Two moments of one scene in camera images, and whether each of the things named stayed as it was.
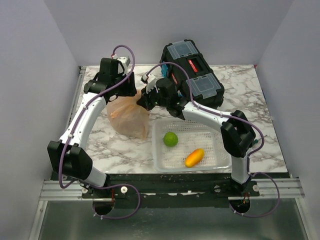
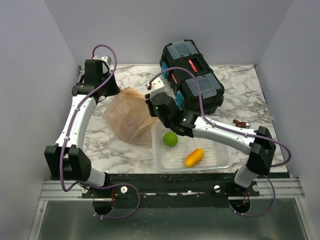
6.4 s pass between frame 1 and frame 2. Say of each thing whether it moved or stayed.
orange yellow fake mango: stayed
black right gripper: moved
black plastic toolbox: stayed
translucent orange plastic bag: moved
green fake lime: stayed
